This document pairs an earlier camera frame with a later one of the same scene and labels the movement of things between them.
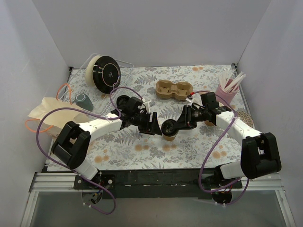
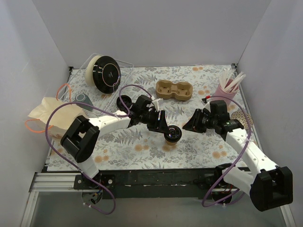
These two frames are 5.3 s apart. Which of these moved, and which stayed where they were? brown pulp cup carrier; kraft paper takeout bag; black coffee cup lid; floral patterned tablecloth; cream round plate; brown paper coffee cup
Moved: brown paper coffee cup; black coffee cup lid
Stayed: kraft paper takeout bag; floral patterned tablecloth; brown pulp cup carrier; cream round plate
